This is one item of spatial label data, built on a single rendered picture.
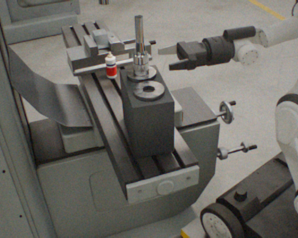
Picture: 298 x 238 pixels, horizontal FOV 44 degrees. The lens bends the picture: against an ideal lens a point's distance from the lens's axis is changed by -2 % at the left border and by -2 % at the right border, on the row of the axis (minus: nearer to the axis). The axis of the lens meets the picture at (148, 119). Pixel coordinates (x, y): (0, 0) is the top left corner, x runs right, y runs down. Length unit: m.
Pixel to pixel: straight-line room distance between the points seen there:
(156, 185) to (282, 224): 0.60
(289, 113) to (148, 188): 0.51
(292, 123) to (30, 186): 0.96
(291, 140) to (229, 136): 1.47
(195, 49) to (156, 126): 0.26
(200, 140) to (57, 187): 0.63
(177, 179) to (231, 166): 1.42
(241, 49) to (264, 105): 1.95
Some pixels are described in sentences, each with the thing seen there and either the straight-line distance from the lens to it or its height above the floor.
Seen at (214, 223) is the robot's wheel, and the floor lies 0.50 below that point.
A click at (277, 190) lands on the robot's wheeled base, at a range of 1.60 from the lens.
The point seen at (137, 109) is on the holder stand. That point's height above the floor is 1.14.
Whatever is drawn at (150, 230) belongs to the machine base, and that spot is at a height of 0.20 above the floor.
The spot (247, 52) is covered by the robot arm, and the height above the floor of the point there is 1.20.
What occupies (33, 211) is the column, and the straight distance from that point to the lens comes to 1.57.
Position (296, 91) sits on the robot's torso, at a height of 1.07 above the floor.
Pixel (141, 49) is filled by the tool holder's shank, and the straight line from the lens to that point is 1.09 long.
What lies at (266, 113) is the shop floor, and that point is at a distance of 3.03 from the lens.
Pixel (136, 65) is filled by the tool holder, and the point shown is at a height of 1.19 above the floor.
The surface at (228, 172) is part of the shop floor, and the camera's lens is 2.46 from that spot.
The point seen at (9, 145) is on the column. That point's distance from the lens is 1.35.
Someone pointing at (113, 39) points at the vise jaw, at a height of 1.07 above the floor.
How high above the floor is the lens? 1.72
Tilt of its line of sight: 37 degrees down
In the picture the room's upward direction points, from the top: 2 degrees counter-clockwise
